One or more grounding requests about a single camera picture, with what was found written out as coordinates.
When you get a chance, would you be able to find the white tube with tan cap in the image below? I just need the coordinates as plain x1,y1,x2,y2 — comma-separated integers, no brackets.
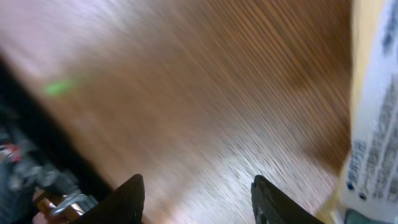
317,0,397,223

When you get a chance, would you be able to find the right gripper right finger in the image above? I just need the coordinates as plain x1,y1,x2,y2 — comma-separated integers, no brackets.
251,175,323,224

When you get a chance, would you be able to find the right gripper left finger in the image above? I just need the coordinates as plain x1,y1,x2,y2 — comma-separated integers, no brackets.
72,174,145,224

